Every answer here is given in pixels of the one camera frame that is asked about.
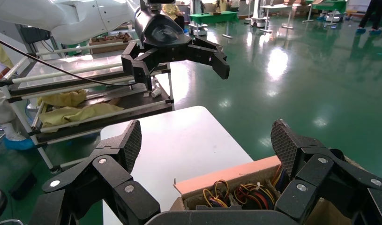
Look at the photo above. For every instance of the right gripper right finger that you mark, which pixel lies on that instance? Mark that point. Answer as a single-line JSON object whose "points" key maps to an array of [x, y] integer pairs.
{"points": [[315, 174]]}

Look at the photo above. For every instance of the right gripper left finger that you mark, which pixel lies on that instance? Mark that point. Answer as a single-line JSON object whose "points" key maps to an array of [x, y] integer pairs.
{"points": [[110, 174]]}

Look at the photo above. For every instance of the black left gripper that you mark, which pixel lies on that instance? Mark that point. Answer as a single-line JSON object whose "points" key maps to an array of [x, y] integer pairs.
{"points": [[159, 29]]}

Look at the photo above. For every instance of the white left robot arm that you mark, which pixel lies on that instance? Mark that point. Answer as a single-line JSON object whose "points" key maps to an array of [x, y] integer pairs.
{"points": [[69, 18]]}

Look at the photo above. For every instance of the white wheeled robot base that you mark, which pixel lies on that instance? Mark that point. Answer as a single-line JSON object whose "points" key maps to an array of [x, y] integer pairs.
{"points": [[198, 30]]}

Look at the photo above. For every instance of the small white bottle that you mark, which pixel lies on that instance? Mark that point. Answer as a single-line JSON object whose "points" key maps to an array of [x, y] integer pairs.
{"points": [[156, 92]]}

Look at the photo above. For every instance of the person in yellow coat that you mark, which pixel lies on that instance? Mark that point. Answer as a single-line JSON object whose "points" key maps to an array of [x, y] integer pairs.
{"points": [[172, 11]]}

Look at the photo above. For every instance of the black shelf cart white tubes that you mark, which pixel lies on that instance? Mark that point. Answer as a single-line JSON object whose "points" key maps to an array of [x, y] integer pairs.
{"points": [[116, 120]]}

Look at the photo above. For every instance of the green cloth table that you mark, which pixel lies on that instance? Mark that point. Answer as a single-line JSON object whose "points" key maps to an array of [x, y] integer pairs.
{"points": [[214, 17], [330, 4]]}

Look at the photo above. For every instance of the open cardboard box with parts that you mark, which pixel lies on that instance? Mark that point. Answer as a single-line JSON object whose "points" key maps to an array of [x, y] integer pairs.
{"points": [[107, 48]]}

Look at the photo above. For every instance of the large yellow cloth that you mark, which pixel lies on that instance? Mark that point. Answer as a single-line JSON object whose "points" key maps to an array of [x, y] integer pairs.
{"points": [[76, 113]]}

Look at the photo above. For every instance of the brown cardboard divider box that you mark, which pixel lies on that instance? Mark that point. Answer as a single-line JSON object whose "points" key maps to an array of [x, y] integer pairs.
{"points": [[228, 175]]}

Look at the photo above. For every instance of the small yellow cloth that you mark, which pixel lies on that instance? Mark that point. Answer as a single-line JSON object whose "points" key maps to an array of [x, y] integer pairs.
{"points": [[65, 98]]}

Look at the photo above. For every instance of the black floor block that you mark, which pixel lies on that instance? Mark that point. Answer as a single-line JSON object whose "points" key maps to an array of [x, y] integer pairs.
{"points": [[23, 186]]}

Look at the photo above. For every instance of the white robot column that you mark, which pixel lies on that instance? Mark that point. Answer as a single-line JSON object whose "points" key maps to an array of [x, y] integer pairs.
{"points": [[256, 12]]}

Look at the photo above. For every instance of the white metal table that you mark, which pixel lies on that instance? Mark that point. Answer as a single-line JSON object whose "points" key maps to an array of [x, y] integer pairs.
{"points": [[276, 6]]}

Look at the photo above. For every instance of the person in white coverall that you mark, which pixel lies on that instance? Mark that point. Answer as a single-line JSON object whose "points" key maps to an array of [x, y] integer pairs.
{"points": [[1, 108]]}

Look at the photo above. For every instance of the stacked cardboard boxes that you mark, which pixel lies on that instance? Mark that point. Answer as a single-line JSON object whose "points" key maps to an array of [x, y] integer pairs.
{"points": [[299, 11]]}

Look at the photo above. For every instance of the person in black trousers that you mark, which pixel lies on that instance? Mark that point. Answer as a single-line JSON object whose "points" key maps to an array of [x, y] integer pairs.
{"points": [[372, 12]]}

